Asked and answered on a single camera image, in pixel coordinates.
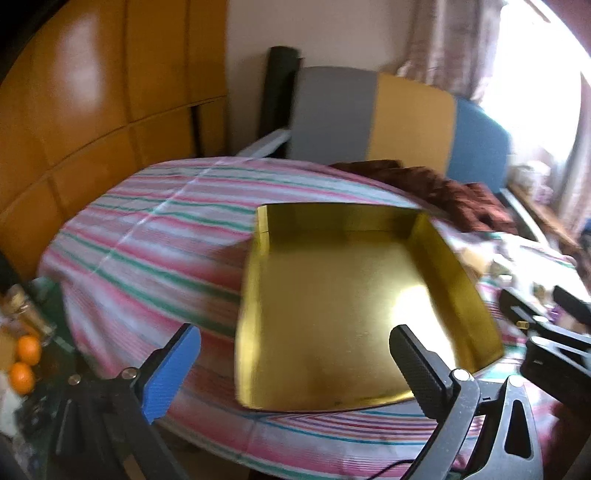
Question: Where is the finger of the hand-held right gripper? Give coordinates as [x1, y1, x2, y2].
[521, 335, 591, 401]
[500, 285, 591, 334]

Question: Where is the striped tablecloth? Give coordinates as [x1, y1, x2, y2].
[37, 157, 591, 478]

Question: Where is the patterned pink curtain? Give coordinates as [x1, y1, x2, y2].
[551, 115, 591, 245]
[397, 0, 509, 104]

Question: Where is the brown cloth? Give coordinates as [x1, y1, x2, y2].
[330, 159, 518, 236]

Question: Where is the black rolled mat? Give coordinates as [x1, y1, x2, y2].
[261, 46, 303, 158]

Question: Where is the gold-lined tin box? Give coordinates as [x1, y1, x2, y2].
[235, 203, 505, 412]

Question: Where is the glass jar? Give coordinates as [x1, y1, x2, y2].
[0, 284, 58, 347]

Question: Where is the black cable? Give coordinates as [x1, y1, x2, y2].
[369, 462, 419, 480]

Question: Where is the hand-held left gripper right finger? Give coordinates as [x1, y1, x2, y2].
[389, 324, 544, 480]

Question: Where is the wooden side table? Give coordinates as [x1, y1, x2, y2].
[503, 185, 583, 252]

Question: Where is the window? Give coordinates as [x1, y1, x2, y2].
[480, 0, 585, 185]

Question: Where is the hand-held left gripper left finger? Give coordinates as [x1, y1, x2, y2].
[48, 323, 202, 480]

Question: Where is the orange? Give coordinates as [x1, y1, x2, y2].
[9, 362, 37, 395]
[16, 335, 42, 363]

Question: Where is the wooden wardrobe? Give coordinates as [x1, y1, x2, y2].
[0, 0, 229, 278]

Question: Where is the grey yellow blue armchair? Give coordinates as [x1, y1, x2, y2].
[235, 66, 513, 195]

